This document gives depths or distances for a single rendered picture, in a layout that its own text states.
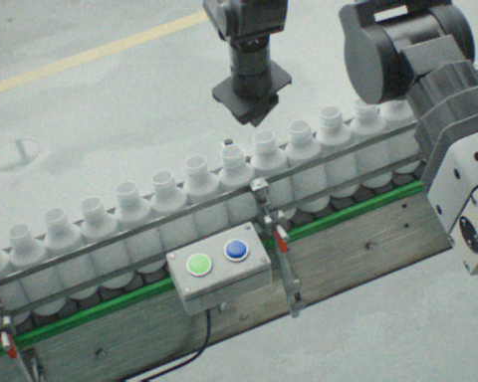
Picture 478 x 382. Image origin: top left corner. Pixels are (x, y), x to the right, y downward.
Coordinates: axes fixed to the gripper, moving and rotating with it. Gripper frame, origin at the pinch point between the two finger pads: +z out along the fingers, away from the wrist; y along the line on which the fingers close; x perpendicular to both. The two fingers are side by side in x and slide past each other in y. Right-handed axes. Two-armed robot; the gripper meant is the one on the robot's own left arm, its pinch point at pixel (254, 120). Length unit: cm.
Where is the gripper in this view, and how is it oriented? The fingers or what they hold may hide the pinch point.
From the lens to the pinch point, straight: 152.7
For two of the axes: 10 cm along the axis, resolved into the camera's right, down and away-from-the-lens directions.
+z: 0.5, 5.2, 8.5
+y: -7.6, 5.8, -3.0
